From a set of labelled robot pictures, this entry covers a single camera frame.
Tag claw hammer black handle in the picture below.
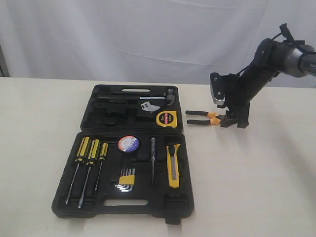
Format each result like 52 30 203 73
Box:
97 89 176 107

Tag clear handle tester screwdriver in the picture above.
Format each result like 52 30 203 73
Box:
150 137 157 185

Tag middle yellow black screwdriver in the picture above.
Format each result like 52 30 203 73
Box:
78 139 100 209

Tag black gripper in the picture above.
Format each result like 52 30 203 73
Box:
220 74 252 128

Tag orange black handled pliers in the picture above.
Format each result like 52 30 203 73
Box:
185 110 225 125

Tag small yellow black screwdriver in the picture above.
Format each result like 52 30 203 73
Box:
94 142 109 191

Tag black electrical tape roll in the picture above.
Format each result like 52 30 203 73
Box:
118 135 140 153

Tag yellow utility knife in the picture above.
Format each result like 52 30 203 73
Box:
166 144 180 189

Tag hex key set yellow holder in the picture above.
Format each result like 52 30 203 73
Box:
115 168 135 193

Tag yellow tape measure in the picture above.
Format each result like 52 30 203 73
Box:
156 110 177 128

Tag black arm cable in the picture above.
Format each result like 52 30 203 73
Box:
238 23 297 77

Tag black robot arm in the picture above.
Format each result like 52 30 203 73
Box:
221 39 316 128

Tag black plastic tool case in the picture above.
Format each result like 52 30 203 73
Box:
51 84 194 225

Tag white backdrop curtain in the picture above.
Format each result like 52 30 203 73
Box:
0 0 316 84

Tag silver adjustable wrench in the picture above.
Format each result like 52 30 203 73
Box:
140 101 160 113

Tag large yellow black screwdriver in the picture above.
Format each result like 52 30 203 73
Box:
65 136 91 205

